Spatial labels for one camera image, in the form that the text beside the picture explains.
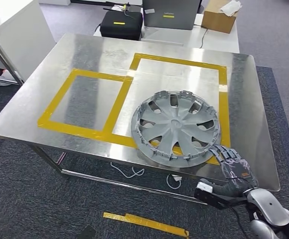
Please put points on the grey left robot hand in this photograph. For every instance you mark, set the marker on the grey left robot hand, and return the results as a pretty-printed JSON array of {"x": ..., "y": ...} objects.
[{"x": 85, "y": 232}]

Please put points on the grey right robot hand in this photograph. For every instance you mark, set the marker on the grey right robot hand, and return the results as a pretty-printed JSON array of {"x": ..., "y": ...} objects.
[{"x": 237, "y": 171}]

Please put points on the grey plastic wheel hubcap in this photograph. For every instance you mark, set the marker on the grey plastic wheel hubcap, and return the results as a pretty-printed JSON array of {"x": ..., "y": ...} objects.
[{"x": 175, "y": 123}]

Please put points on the steel workbench table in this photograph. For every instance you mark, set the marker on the steel workbench table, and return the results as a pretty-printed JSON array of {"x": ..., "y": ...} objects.
[{"x": 85, "y": 49}]

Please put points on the yellow floor tape strip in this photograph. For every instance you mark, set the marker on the yellow floor tape strip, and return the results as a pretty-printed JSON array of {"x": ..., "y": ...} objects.
[{"x": 147, "y": 222}]

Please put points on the large yellow tape rectangle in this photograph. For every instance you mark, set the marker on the large yellow tape rectangle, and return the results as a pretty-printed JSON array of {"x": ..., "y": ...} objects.
[{"x": 179, "y": 61}]

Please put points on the white desk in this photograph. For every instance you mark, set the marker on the white desk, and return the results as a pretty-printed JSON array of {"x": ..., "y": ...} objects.
[{"x": 214, "y": 41}]

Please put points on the brown cardboard box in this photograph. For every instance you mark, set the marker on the brown cardboard box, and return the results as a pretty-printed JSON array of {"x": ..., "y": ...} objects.
[{"x": 216, "y": 21}]

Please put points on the white crumpled paper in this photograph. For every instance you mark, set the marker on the white crumpled paper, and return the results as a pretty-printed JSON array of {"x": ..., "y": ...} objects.
[{"x": 230, "y": 7}]

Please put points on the grey hard case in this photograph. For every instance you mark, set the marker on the grey hard case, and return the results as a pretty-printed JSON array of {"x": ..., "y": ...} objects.
[{"x": 172, "y": 10}]

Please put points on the white cloth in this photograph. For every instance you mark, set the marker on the white cloth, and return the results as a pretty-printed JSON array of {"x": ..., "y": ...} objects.
[{"x": 6, "y": 79}]

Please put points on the black carrying case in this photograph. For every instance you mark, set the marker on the black carrying case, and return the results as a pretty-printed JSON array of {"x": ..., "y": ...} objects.
[{"x": 120, "y": 28}]

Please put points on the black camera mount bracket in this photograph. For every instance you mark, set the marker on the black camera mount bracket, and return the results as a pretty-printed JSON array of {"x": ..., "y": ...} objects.
[{"x": 221, "y": 202}]

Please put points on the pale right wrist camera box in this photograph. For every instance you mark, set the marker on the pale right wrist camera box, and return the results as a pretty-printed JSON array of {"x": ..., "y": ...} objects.
[{"x": 204, "y": 187}]

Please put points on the grey metal frame leg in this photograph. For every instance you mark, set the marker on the grey metal frame leg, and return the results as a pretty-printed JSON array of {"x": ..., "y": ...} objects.
[{"x": 5, "y": 59}]

